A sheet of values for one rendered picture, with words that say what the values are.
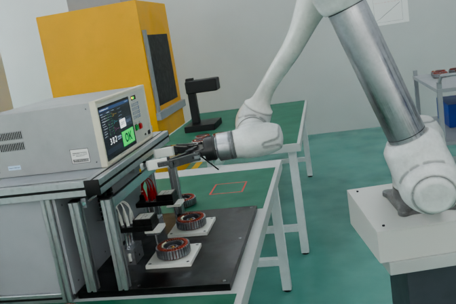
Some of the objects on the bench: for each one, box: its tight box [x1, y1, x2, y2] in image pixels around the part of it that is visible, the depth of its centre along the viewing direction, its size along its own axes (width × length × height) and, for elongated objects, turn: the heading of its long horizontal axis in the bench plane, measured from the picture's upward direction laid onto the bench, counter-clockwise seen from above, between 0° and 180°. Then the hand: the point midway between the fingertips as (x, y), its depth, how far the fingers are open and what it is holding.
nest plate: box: [145, 243, 202, 269], centre depth 166 cm, size 15×15×1 cm
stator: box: [173, 193, 197, 208], centre depth 226 cm, size 11×11×4 cm
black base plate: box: [77, 206, 257, 299], centre depth 179 cm, size 47×64×2 cm
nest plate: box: [168, 217, 216, 238], centre depth 190 cm, size 15×15×1 cm
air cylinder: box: [124, 240, 144, 265], centre depth 169 cm, size 5×8×6 cm
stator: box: [155, 238, 191, 261], centre depth 166 cm, size 11×11×4 cm
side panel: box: [0, 200, 77, 304], centre depth 152 cm, size 28×3×32 cm, turn 119°
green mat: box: [143, 167, 276, 214], centre depth 245 cm, size 94×61×1 cm, turn 119°
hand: (154, 159), depth 163 cm, fingers open, 12 cm apart
